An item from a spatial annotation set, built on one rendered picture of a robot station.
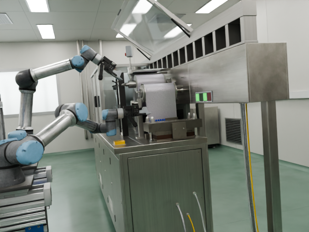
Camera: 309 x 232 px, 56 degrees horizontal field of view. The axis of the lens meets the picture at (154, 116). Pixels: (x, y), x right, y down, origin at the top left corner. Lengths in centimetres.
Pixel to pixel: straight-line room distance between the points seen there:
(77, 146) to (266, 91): 655
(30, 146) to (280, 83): 130
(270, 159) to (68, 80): 649
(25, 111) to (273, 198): 171
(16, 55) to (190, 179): 640
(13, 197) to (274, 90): 144
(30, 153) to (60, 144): 622
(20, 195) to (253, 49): 139
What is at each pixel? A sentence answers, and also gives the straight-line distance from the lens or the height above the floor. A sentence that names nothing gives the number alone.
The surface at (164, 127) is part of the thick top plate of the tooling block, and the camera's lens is 204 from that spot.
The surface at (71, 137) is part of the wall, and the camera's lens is 773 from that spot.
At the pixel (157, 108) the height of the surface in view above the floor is 112.
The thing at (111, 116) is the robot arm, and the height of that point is 109.
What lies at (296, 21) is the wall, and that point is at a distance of 483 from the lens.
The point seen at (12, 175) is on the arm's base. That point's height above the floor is 87.
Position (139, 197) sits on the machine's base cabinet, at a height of 56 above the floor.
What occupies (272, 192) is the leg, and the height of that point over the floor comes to 63.
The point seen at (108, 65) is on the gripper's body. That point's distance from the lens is 221.
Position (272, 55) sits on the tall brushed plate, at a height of 138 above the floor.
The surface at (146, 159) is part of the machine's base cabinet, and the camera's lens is 197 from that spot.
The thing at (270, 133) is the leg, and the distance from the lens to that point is 172.
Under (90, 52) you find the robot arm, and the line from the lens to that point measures 221.
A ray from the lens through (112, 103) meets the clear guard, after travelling 319.
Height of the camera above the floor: 120
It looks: 3 degrees down
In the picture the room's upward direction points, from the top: 4 degrees counter-clockwise
